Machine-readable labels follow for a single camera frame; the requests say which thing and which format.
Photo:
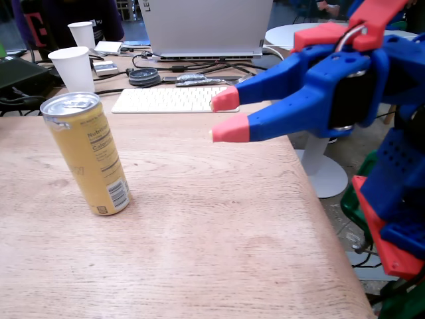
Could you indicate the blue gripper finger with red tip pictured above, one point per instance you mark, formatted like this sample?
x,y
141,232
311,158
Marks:
x,y
282,123
265,86

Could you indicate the yellow energy drink can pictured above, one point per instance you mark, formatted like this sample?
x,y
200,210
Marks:
x,y
89,156

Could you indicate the blue and red robot arm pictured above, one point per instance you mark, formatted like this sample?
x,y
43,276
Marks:
x,y
398,186

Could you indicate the metal fork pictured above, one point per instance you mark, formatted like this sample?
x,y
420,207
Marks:
x,y
240,79

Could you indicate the foil wrapped bundle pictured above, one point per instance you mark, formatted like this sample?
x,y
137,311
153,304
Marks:
x,y
196,79

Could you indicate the silver laptop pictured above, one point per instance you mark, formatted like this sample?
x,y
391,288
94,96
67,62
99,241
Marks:
x,y
206,26

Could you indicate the white keyboard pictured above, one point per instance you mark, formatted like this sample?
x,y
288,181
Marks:
x,y
159,99

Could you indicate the round dark tin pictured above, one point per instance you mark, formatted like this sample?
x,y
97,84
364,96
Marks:
x,y
143,77

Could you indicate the silver power bank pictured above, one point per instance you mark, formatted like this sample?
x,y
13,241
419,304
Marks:
x,y
105,68

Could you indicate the white adapter box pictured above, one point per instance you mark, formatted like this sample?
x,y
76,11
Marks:
x,y
108,47

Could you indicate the purple NYU garment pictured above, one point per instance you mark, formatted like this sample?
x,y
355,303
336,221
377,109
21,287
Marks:
x,y
109,16

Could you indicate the small white paper cup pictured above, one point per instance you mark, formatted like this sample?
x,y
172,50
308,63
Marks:
x,y
83,35

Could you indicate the large white paper cup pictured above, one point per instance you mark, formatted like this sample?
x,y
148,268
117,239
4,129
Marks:
x,y
74,69

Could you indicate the black bag magenta letter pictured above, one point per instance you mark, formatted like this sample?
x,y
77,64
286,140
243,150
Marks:
x,y
50,20

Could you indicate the white round pedestal table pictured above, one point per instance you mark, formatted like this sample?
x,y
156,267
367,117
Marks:
x,y
282,33

